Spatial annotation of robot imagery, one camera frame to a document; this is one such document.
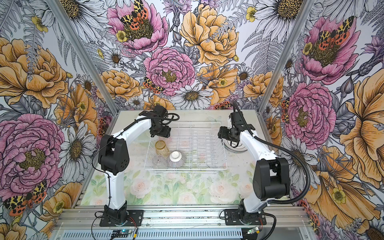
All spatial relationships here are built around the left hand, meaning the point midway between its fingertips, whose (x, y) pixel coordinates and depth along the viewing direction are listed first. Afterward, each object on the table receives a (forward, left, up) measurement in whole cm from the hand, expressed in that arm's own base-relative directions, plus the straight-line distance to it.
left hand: (162, 137), depth 95 cm
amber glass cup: (-9, -1, +1) cm, 9 cm away
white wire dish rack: (0, -26, -8) cm, 27 cm away
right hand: (-5, -37, +5) cm, 38 cm away
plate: (-6, -48, -4) cm, 49 cm away
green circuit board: (-48, +15, -9) cm, 51 cm away
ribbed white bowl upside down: (-15, -9, -2) cm, 17 cm away
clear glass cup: (-18, -1, +2) cm, 18 cm away
